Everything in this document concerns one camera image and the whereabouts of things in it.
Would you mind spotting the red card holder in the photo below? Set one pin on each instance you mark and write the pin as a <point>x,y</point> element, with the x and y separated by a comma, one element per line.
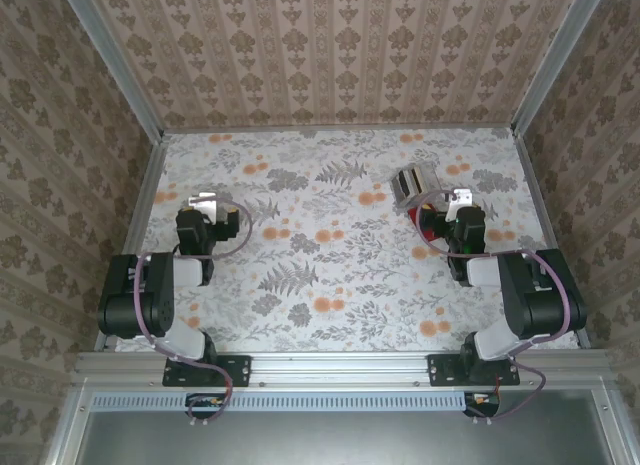
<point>415,222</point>

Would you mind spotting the clear acrylic card stand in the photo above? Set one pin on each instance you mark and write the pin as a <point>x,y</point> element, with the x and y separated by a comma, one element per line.
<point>430,182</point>

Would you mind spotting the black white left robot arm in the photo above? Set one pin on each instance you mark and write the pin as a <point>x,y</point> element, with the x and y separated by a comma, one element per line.
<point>150,295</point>

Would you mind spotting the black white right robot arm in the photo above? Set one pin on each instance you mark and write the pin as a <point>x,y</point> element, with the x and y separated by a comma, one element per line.
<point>540,295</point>

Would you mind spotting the floral table cover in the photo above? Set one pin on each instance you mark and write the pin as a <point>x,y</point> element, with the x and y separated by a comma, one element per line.
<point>350,330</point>

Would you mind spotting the grey metal panel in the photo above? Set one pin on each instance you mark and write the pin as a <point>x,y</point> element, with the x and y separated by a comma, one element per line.
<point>350,440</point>

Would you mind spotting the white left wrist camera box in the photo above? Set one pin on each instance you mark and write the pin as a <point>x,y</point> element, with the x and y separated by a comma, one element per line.
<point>205,207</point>

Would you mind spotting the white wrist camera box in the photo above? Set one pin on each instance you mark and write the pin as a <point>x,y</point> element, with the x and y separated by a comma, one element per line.
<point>462,197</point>
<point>205,207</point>

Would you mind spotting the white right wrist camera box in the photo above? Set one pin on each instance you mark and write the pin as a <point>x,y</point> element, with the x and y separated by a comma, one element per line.
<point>462,197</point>

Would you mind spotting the aluminium side rail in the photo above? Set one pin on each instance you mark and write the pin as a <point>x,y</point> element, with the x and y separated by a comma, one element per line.
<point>543,210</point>
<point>142,210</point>

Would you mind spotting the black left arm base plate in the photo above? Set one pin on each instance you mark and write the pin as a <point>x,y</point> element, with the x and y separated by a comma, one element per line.
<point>240,370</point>

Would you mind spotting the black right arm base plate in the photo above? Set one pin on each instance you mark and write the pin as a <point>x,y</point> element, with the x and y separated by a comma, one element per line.
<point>440,370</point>

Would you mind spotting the aluminium wall-side rail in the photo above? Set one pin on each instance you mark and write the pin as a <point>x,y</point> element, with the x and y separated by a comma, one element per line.
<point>340,130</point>

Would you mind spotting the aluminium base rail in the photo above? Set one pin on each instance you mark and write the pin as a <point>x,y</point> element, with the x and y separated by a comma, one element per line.
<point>340,370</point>

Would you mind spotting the aluminium frame post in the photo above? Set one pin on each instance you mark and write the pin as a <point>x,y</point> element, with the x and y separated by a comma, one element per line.
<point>556,60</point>
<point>114,60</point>

